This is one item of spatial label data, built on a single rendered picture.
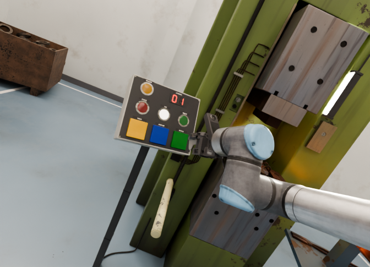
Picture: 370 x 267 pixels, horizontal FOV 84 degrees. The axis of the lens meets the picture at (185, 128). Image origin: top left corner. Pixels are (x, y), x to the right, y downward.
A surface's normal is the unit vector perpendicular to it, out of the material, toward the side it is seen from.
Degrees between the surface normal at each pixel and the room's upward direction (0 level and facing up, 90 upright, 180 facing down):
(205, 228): 90
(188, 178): 90
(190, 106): 60
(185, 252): 90
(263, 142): 55
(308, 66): 90
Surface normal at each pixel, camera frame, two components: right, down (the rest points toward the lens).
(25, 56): 0.27, 0.40
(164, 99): 0.48, -0.07
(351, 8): -0.08, 0.26
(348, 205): -0.61, -0.78
